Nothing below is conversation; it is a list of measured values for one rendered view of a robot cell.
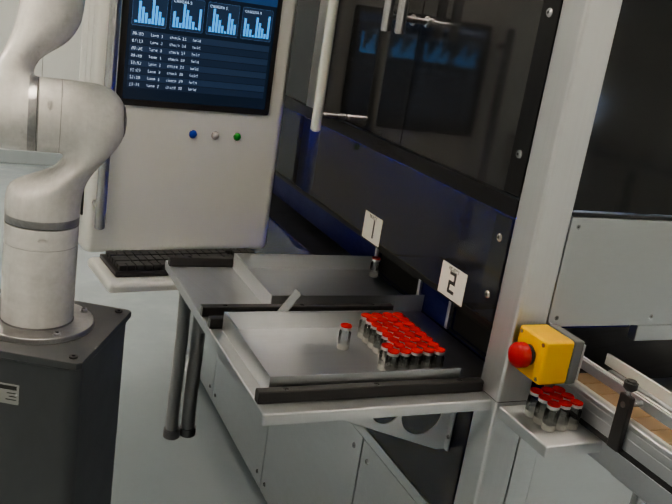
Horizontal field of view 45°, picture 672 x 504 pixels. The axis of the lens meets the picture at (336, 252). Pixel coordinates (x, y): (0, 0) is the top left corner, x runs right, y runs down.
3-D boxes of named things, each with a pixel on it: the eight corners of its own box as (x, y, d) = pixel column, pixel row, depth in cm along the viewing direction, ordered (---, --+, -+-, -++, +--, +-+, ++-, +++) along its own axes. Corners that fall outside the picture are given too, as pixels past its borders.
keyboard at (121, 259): (250, 254, 218) (251, 245, 218) (273, 272, 207) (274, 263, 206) (99, 258, 197) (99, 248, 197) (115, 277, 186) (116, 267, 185)
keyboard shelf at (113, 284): (242, 252, 228) (243, 243, 227) (287, 287, 206) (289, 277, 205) (78, 256, 205) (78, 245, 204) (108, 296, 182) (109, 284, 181)
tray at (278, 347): (389, 326, 161) (392, 310, 160) (457, 387, 139) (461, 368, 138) (222, 329, 147) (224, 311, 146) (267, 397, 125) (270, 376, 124)
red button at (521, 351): (522, 360, 129) (527, 337, 128) (537, 371, 126) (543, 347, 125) (502, 361, 128) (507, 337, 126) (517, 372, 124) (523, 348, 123)
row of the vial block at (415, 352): (376, 334, 156) (379, 312, 155) (420, 376, 140) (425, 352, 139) (365, 334, 155) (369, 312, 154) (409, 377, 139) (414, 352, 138)
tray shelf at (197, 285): (359, 270, 201) (360, 263, 200) (528, 407, 140) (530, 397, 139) (164, 267, 181) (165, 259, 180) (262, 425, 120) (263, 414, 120)
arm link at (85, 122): (5, 208, 141) (10, 69, 135) (115, 215, 148) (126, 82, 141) (1, 228, 131) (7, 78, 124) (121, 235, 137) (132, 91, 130)
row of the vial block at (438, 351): (396, 334, 158) (400, 311, 156) (443, 375, 142) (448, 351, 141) (386, 334, 157) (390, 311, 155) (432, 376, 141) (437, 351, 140)
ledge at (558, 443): (563, 411, 141) (566, 401, 140) (615, 450, 129) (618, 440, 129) (496, 416, 135) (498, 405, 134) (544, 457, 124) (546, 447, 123)
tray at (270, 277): (369, 269, 196) (372, 255, 195) (421, 310, 173) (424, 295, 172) (232, 267, 182) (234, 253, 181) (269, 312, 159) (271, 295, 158)
